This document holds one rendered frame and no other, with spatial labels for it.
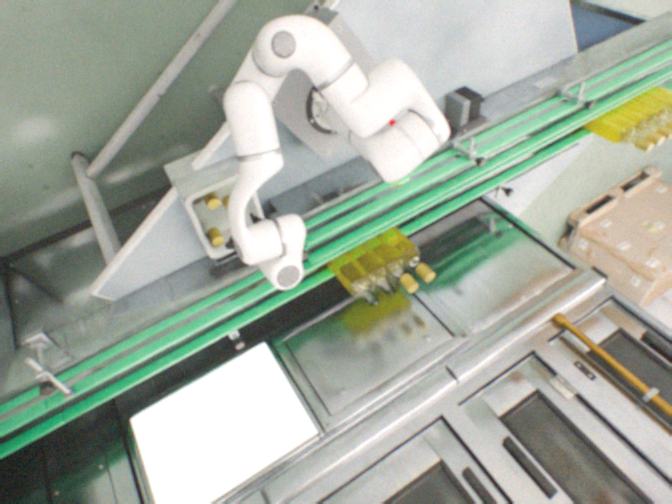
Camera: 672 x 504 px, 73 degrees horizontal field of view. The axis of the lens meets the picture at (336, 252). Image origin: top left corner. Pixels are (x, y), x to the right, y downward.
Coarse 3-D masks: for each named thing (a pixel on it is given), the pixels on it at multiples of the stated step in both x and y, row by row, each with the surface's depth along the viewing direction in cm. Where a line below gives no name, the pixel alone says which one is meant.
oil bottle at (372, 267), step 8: (352, 248) 133; (360, 248) 133; (352, 256) 132; (360, 256) 131; (368, 256) 131; (360, 264) 129; (368, 264) 129; (376, 264) 128; (368, 272) 127; (376, 272) 127; (384, 272) 127; (376, 280) 126
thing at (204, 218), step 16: (208, 192) 110; (224, 192) 121; (192, 208) 113; (208, 208) 121; (224, 208) 124; (256, 208) 121; (208, 224) 125; (224, 224) 127; (208, 240) 126; (224, 240) 127
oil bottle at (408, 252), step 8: (384, 232) 136; (392, 232) 135; (400, 232) 135; (384, 240) 135; (392, 240) 133; (400, 240) 133; (408, 240) 133; (392, 248) 133; (400, 248) 131; (408, 248) 130; (416, 248) 130; (400, 256) 130; (408, 256) 129; (416, 256) 130; (408, 264) 130
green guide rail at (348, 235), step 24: (648, 72) 172; (600, 96) 165; (624, 96) 163; (552, 120) 158; (576, 120) 156; (528, 144) 151; (480, 168) 145; (432, 192) 140; (384, 216) 136; (336, 240) 131
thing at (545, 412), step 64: (448, 256) 152; (512, 256) 149; (256, 320) 143; (512, 320) 130; (576, 320) 131; (640, 320) 130; (448, 384) 119; (512, 384) 121; (576, 384) 118; (64, 448) 122; (128, 448) 120; (320, 448) 112; (384, 448) 112; (448, 448) 112; (512, 448) 109; (576, 448) 110; (640, 448) 106
